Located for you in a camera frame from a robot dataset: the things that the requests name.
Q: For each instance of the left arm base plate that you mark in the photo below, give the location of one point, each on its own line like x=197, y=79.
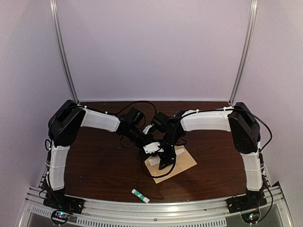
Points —
x=64, y=208

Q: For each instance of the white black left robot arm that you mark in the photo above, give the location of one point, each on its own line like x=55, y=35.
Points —
x=69, y=123

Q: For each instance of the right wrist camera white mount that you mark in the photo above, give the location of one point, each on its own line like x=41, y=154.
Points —
x=152, y=148

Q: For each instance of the right aluminium corner post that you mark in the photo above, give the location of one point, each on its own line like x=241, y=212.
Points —
x=253, y=11

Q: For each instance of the aluminium corner post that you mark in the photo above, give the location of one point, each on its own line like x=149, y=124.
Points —
x=61, y=48
x=253, y=11

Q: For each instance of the tan paper envelope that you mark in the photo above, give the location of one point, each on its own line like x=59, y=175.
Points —
x=184, y=161

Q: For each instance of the white paper letter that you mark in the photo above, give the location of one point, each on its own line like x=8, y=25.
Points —
x=164, y=157

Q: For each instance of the aluminium front frame rail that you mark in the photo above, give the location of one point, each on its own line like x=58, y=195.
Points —
x=207, y=213

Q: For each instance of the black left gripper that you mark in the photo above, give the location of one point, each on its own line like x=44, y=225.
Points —
x=140, y=146

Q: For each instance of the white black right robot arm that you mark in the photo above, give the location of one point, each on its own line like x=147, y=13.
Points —
x=226, y=142

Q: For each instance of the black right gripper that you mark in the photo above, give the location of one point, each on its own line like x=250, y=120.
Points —
x=164, y=159

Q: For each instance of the green white glue stick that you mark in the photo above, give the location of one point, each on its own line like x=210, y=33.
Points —
x=140, y=196

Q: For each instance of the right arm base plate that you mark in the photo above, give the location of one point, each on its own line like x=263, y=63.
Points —
x=248, y=206

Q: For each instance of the left aluminium corner post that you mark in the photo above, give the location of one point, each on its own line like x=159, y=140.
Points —
x=61, y=48

